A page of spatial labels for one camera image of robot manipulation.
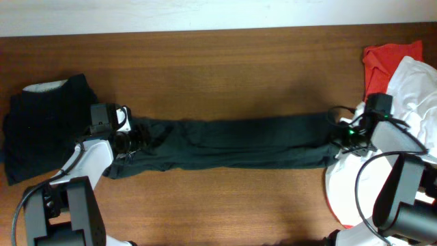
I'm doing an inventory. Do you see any red t-shirt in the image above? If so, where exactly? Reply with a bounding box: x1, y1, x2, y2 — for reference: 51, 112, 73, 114
363, 40, 423, 102

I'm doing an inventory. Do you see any folded black clothes stack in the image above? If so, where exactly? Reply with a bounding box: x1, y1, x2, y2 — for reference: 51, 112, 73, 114
3, 74, 98, 185

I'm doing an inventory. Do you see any black Nike t-shirt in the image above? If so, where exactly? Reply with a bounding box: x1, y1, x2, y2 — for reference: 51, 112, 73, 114
104, 113, 339, 179

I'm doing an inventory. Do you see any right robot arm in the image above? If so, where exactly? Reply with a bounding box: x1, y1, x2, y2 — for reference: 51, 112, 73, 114
322, 93, 436, 245

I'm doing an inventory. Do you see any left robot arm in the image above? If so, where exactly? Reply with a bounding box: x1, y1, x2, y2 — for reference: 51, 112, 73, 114
11, 103, 148, 246

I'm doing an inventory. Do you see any white t-shirt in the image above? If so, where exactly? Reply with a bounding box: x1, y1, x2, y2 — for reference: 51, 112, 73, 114
325, 56, 436, 246

